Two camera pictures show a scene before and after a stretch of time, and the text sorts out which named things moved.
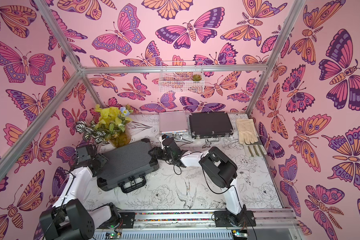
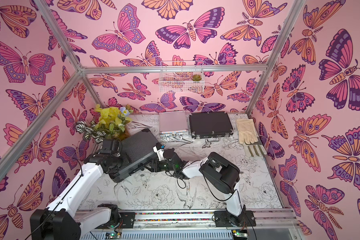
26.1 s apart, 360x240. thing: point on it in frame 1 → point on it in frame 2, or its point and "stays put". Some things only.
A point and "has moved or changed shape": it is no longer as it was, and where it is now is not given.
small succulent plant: x=196 y=77 stays put
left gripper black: x=103 y=159 → x=126 y=162
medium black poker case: x=210 y=125 stays put
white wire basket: x=181 y=77 stays put
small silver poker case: x=172 y=122 stays put
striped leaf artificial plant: x=91 y=132 stays put
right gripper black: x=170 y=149 → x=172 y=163
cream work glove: x=248 y=137 stays put
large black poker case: x=127 y=166 has moved or changed shape
